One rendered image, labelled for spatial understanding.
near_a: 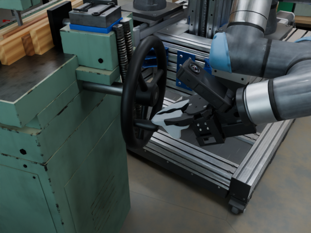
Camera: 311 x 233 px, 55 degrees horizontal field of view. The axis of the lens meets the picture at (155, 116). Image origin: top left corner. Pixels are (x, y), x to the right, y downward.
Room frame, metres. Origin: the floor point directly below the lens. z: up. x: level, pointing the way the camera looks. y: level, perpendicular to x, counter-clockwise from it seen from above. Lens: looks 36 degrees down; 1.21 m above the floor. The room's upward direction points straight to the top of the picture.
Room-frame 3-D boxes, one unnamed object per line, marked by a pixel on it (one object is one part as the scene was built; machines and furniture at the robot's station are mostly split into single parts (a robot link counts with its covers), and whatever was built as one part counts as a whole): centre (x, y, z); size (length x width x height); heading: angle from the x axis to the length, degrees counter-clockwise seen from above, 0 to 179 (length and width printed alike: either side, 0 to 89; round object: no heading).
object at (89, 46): (0.74, 0.15, 0.91); 0.15 x 0.14 x 0.09; 162
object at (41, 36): (0.77, 0.26, 0.93); 0.16 x 0.02 x 0.06; 162
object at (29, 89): (0.77, 0.23, 0.87); 0.61 x 0.30 x 0.06; 162
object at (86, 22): (0.75, 0.14, 0.99); 0.13 x 0.11 x 0.06; 162
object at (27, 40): (0.78, 0.28, 0.92); 0.22 x 0.02 x 0.05; 162
